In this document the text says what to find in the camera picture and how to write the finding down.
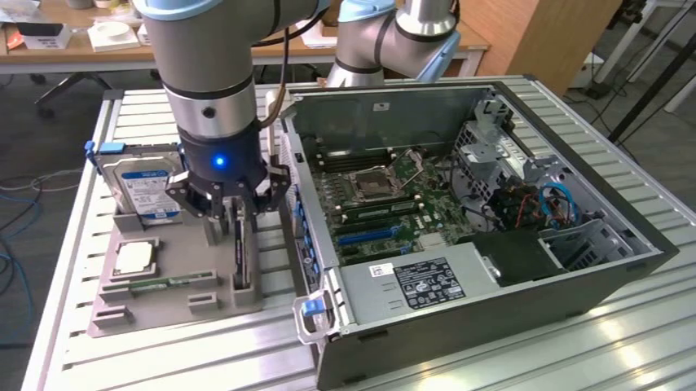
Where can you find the metal CPU socket cover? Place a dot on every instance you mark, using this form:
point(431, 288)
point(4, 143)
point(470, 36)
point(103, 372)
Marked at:
point(407, 163)

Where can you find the orange item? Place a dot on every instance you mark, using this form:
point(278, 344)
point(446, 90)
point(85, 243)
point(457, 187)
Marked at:
point(13, 42)

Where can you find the black floor box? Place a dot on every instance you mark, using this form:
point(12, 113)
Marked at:
point(597, 91)

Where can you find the black plastic shroud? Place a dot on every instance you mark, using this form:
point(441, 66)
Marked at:
point(515, 260)

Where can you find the black office chair base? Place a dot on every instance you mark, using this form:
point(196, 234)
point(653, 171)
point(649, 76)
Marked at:
point(71, 83)

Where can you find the grey parts rack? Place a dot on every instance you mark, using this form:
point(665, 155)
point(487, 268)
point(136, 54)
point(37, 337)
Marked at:
point(179, 260)

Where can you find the black tripod pole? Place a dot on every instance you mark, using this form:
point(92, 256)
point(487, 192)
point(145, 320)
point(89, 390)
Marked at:
point(652, 87)

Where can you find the black PC case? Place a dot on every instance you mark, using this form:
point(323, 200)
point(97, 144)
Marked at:
point(489, 334)

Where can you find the metal disk bay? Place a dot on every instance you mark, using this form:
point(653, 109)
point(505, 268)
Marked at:
point(592, 248)

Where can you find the metal drive cage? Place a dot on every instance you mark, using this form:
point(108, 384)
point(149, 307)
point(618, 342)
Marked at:
point(483, 156)

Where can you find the CPU socket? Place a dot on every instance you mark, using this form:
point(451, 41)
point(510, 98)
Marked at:
point(371, 185)

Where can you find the small white box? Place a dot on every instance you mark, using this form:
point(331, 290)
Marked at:
point(141, 36)

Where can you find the wooden desk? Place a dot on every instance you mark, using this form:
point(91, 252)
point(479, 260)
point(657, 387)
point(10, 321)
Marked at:
point(81, 57)

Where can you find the silver CPU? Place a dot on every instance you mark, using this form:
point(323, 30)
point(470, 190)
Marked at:
point(132, 258)

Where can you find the white desk frame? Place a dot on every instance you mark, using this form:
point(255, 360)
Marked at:
point(594, 61)

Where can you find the hard disk with blue caddy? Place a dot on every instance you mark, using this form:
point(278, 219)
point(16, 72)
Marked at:
point(147, 191)

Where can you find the white paper stack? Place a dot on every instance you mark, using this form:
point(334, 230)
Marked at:
point(318, 38)

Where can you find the white square box round dish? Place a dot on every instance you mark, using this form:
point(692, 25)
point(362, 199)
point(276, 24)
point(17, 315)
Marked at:
point(111, 36)

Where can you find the green RAM stick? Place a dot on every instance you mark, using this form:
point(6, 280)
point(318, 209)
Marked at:
point(380, 211)
point(163, 283)

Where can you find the grey power supply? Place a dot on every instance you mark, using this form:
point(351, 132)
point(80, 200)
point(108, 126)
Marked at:
point(380, 293)

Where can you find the NVIDIA graphics card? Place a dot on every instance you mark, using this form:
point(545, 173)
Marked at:
point(243, 244)

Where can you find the green motherboard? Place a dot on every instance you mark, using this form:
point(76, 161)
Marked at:
point(429, 212)

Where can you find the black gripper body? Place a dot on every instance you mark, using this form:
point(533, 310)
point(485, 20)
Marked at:
point(228, 163)

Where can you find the white box black lid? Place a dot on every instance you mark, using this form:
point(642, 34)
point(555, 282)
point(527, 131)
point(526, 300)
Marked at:
point(42, 38)

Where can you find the wooden cabinet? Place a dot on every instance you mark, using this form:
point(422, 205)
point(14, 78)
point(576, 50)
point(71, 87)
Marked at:
point(543, 40)

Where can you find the blue case release latch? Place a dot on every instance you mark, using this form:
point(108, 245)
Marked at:
point(311, 308)

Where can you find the blue PCIe expansion slot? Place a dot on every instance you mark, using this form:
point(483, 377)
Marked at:
point(363, 237)

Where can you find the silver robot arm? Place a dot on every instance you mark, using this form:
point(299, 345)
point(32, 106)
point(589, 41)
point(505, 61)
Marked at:
point(205, 61)

